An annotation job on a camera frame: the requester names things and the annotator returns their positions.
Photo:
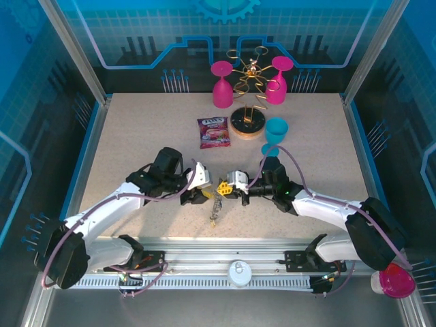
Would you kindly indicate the silver keyring with keys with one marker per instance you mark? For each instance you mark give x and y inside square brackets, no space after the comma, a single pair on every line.
[215,207]

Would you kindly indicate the silver tin can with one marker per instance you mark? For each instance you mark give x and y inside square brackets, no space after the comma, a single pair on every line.
[239,274]

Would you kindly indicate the pink plastic cup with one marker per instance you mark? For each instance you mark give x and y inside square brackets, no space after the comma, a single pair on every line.
[396,282]

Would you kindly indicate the pink plastic goblet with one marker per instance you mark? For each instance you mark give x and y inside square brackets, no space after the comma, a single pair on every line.
[276,93]
[223,95]

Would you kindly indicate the aluminium mounting rail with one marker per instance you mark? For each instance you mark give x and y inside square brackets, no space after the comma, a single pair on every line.
[218,252]

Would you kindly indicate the purple candy bag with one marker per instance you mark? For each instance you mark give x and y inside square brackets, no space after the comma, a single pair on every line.
[214,133]

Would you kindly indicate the aluminium frame post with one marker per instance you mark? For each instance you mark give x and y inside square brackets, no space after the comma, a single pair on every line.
[369,51]
[75,51]

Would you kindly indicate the white plastic cup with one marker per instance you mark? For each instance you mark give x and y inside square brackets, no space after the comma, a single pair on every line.
[375,282]

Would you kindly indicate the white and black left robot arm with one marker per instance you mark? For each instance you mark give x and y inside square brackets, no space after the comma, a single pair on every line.
[105,209]

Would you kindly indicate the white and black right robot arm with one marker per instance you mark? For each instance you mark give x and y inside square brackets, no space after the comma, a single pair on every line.
[323,211]

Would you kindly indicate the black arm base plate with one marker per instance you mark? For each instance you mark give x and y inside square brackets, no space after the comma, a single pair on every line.
[153,260]
[294,260]

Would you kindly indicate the teal plastic goblet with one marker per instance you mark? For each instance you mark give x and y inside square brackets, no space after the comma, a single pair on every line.
[276,131]

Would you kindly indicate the aluminium table side rail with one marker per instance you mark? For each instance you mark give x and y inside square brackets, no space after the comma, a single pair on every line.
[92,153]
[363,153]

